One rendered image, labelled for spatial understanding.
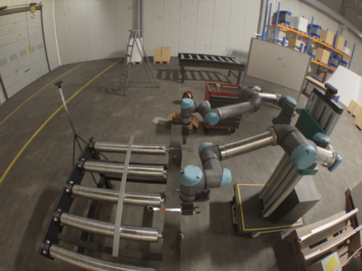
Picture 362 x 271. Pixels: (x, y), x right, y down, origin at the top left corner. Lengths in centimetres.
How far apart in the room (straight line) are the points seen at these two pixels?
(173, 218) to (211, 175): 42
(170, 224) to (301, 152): 72
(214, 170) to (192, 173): 10
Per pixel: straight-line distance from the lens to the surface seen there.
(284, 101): 152
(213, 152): 70
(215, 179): 61
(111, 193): 139
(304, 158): 73
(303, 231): 240
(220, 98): 301
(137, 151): 170
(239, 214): 201
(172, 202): 99
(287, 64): 527
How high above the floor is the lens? 204
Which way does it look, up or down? 38 degrees down
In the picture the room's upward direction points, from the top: 3 degrees clockwise
